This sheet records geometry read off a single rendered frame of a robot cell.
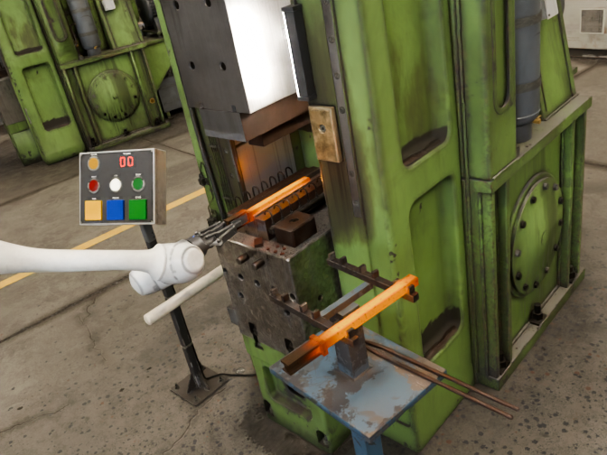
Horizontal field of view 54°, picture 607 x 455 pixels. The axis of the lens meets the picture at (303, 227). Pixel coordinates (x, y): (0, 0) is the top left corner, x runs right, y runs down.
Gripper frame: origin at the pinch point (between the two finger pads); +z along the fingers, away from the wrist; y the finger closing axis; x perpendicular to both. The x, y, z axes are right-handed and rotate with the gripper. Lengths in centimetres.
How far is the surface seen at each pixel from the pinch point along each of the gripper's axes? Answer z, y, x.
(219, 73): 6.1, 2.7, 48.0
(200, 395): -9, -51, -99
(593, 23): 544, -77, -74
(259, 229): 5.2, 3.8, -5.3
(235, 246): -1.0, -4.0, -10.7
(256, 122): 11.5, 7.4, 31.0
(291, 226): 7.9, 17.0, -2.4
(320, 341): -35, 68, 3
